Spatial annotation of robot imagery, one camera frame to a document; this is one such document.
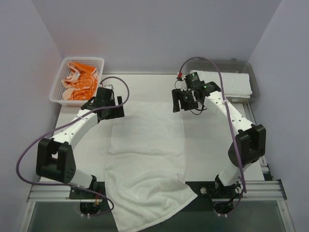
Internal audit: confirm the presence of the white terry towel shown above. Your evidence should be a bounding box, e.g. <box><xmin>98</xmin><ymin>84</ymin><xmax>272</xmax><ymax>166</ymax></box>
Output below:
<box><xmin>190</xmin><ymin>70</ymin><xmax>253</xmax><ymax>99</ymax></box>

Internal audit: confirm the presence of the white towels pile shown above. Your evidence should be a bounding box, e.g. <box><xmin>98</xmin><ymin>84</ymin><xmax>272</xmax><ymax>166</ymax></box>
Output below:
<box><xmin>105</xmin><ymin>101</ymin><xmax>197</xmax><ymax>232</ymax></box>

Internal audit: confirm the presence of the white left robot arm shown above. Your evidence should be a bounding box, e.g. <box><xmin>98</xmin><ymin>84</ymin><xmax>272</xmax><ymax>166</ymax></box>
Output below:
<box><xmin>36</xmin><ymin>85</ymin><xmax>125</xmax><ymax>189</ymax></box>

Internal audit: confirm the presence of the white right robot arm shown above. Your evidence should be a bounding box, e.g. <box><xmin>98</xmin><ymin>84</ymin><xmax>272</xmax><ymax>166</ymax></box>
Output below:
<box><xmin>171</xmin><ymin>72</ymin><xmax>266</xmax><ymax>187</ymax></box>

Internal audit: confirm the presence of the orange cloth in basket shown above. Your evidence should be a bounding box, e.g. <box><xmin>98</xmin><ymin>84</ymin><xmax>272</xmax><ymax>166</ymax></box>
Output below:
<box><xmin>61</xmin><ymin>61</ymin><xmax>98</xmax><ymax>101</ymax></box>

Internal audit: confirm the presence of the white plastic mesh basket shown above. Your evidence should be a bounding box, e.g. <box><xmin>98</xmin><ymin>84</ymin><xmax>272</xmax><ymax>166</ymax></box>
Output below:
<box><xmin>49</xmin><ymin>57</ymin><xmax>104</xmax><ymax>107</ymax></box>

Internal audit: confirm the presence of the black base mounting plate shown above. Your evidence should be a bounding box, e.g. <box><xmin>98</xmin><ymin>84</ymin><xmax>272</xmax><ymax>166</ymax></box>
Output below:
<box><xmin>69</xmin><ymin>181</ymin><xmax>243</xmax><ymax>215</ymax></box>

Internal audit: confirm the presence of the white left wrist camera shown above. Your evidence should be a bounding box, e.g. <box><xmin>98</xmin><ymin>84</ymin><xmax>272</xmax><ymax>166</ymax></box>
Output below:
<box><xmin>103</xmin><ymin>84</ymin><xmax>114</xmax><ymax>90</ymax></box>

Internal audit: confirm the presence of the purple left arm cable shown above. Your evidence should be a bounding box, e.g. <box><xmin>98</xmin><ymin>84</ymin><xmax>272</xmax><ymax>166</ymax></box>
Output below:
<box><xmin>15</xmin><ymin>76</ymin><xmax>130</xmax><ymax>216</ymax></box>

